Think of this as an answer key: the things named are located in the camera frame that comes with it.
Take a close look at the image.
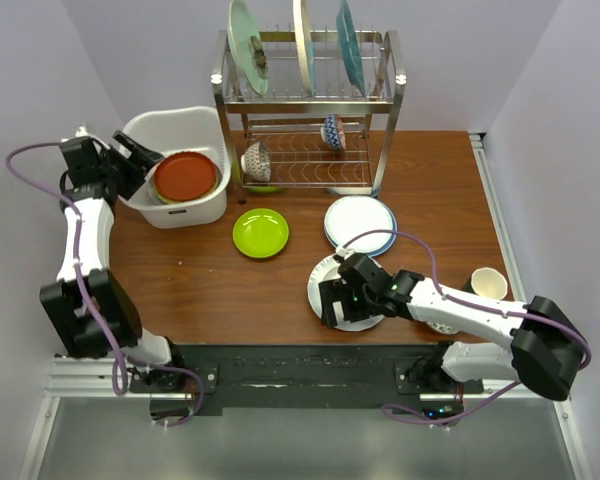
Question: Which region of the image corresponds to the red-orange plate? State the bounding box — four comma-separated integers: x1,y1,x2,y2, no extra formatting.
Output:
153,151,218,203

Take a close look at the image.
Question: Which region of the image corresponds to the yellow woven pattern plate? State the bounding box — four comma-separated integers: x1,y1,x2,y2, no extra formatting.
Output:
148,173,221,205

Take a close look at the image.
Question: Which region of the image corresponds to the lime green plate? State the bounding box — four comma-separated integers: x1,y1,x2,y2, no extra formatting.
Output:
232,208,290,260

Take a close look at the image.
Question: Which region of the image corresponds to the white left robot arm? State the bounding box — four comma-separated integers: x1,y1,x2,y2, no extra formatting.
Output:
39,126,187,392

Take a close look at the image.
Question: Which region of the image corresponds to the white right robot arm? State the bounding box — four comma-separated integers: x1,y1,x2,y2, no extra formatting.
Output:
307,252,590,401

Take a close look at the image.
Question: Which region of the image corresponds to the white plastic bin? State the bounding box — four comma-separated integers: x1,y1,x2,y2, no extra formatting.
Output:
123,106,231,229

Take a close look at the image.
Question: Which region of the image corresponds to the white scalloped plate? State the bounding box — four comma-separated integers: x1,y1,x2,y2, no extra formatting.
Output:
307,254,384,332

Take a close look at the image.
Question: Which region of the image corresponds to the floral patterned small bowl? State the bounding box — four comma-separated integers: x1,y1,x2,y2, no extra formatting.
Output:
426,322,459,335

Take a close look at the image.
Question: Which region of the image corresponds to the blue plate under white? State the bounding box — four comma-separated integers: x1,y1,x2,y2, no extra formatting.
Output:
325,199,399,257

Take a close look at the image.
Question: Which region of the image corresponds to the white plate on blue plate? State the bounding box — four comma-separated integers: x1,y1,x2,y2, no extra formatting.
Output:
323,195,396,254

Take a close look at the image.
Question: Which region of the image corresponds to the dark green cup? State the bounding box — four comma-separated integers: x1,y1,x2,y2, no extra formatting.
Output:
461,267,509,300

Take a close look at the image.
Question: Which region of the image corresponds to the grey patterned bowl in rack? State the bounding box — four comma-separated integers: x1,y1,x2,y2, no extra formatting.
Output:
240,142,271,183

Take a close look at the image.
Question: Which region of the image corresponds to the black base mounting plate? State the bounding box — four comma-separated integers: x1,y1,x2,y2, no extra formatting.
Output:
129,342,483,419

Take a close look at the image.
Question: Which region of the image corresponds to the light green plate in rack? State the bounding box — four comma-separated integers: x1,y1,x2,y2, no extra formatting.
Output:
228,0,269,97

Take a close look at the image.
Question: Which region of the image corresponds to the blue zigzag patterned bowl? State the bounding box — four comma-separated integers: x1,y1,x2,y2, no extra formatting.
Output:
320,114,346,151

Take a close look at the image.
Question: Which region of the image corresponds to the stainless steel dish rack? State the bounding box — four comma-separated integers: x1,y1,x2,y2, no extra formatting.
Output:
211,28,407,203

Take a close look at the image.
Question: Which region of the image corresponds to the cream rimmed plate in rack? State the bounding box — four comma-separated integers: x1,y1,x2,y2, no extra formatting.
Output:
292,0,316,97

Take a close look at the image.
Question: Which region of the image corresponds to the teal plate in rack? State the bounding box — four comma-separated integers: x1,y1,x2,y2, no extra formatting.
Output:
336,0,366,98

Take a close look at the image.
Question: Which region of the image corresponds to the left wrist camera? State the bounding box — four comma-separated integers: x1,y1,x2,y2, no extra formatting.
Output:
75,124,92,138

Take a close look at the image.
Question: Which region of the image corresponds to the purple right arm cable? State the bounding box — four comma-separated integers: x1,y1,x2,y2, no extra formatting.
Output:
337,228,592,428

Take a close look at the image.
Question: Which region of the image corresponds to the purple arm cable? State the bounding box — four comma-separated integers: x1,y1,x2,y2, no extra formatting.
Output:
337,228,592,428
5,142,206,428

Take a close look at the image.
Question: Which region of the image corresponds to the aluminium frame rail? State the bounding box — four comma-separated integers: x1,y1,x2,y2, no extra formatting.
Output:
468,133,592,479

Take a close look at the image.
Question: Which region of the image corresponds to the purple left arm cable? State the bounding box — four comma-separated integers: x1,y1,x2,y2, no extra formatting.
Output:
5,142,206,428

